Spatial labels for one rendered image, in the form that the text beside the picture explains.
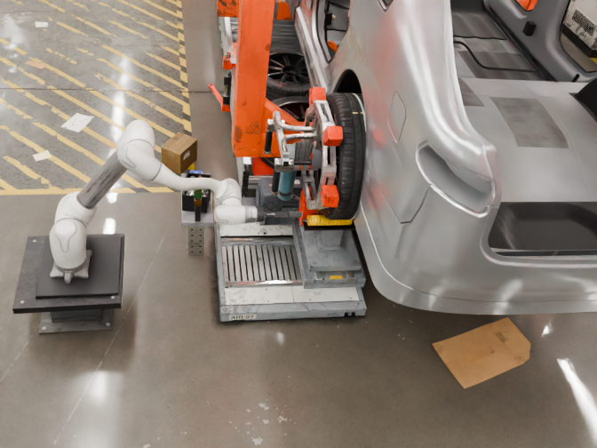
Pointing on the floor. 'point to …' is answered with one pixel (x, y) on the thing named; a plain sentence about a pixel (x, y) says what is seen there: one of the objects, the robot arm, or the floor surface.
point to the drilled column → (195, 235)
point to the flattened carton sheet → (484, 352)
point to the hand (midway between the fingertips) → (295, 214)
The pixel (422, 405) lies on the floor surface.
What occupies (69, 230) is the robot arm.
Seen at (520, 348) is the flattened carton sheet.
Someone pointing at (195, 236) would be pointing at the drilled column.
